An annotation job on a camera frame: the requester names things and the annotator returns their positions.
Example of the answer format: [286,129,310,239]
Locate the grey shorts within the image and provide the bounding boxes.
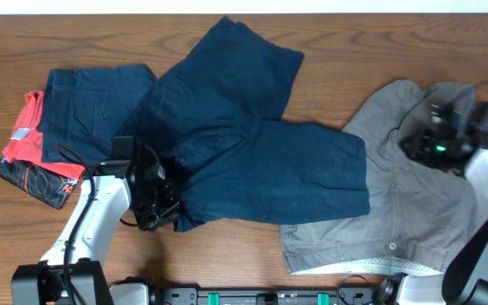
[280,80,483,275]

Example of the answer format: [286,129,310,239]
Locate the navy shorts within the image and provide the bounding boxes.
[37,64,157,164]
[122,18,370,232]

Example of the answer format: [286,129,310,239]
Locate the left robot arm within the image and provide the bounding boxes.
[11,136,180,304]

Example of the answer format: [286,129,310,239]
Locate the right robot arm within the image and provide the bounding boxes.
[376,102,488,305]

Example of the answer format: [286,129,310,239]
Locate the folded black orange-print garment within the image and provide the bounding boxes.
[0,157,79,210]

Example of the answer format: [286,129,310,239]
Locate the folded navy shorts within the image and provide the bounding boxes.
[37,64,157,164]

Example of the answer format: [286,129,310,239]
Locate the folded red t-shirt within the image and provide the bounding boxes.
[3,91,84,180]

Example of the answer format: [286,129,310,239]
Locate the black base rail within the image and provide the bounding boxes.
[108,277,380,305]

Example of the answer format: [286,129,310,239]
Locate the small black base cable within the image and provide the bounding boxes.
[335,274,376,305]

